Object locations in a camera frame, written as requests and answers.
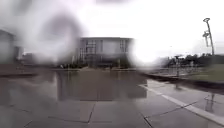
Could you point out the wet grey paved plaza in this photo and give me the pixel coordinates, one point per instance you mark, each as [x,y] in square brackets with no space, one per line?
[100,110]

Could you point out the pale stone strip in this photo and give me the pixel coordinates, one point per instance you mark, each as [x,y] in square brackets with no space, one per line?
[186,106]

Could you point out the grey building with windows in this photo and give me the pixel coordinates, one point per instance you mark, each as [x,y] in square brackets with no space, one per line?
[103,50]

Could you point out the tall lamp pole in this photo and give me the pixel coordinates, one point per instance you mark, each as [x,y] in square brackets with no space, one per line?
[210,36]

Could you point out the grass slope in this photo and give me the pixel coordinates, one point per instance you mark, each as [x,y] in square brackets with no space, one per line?
[210,73]

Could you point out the row of dark trees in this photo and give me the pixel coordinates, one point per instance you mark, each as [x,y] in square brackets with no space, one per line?
[200,59]

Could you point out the short pole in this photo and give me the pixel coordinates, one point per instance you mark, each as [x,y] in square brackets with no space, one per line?
[177,66]

